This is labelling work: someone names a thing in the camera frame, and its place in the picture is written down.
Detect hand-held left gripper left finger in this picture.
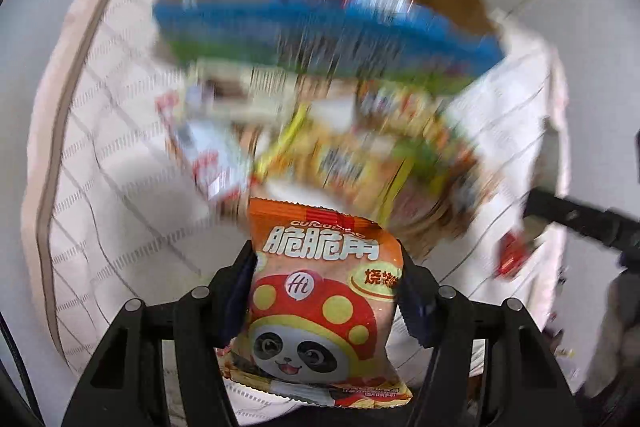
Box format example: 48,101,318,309
60,239,258,427

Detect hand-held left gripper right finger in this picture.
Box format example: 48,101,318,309
397,251,586,427

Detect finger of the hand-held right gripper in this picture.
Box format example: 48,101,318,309
522,188,623,254

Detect orange panda snack packet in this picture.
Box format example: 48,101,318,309
215,197,414,409

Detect small red snack packet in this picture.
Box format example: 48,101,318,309
495,232,532,280

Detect pile of assorted snack packets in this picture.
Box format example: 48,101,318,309
155,62,501,240

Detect white patterned cloth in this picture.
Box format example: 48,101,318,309
22,0,573,427

